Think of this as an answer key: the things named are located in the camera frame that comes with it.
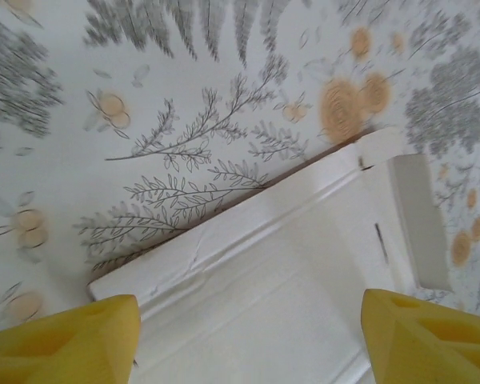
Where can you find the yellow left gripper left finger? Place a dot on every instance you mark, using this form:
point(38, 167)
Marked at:
point(56, 348)

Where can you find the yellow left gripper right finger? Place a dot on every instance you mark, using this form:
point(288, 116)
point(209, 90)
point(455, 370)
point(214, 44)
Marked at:
point(432, 344)

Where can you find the pink and white paper box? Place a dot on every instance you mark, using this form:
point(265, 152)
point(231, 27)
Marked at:
point(272, 288)

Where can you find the floral tablecloth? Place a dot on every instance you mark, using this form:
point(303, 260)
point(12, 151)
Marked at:
point(144, 100)

